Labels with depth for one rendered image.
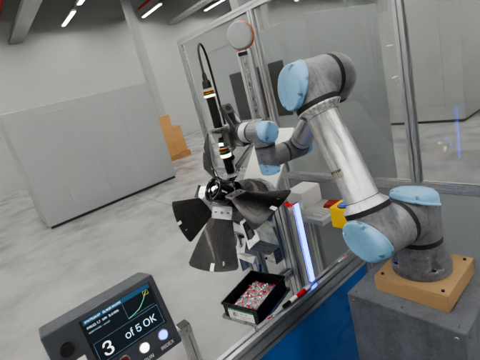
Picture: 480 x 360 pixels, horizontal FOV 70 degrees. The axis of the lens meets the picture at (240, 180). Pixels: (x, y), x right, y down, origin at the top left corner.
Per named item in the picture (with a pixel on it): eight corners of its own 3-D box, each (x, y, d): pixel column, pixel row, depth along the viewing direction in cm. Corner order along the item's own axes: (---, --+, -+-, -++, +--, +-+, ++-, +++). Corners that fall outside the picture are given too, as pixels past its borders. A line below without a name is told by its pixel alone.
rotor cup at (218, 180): (219, 209, 164) (198, 201, 157) (228, 181, 166) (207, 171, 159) (238, 213, 153) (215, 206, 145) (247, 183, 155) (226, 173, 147)
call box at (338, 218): (354, 213, 151) (351, 191, 148) (375, 217, 143) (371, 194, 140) (333, 229, 142) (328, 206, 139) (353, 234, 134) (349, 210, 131)
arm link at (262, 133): (266, 148, 114) (261, 123, 112) (246, 147, 123) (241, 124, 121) (283, 141, 119) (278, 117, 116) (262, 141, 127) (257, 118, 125)
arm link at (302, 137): (358, 35, 92) (296, 137, 135) (326, 43, 88) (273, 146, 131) (383, 66, 89) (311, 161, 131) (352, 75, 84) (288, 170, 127)
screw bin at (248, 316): (254, 283, 147) (250, 270, 145) (288, 290, 137) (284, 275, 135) (224, 317, 131) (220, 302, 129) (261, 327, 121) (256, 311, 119)
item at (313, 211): (311, 208, 195) (311, 204, 194) (332, 212, 183) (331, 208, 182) (301, 214, 191) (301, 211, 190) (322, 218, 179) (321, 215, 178)
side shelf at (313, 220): (301, 200, 219) (300, 196, 218) (349, 207, 191) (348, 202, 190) (275, 216, 206) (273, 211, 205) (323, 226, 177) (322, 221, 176)
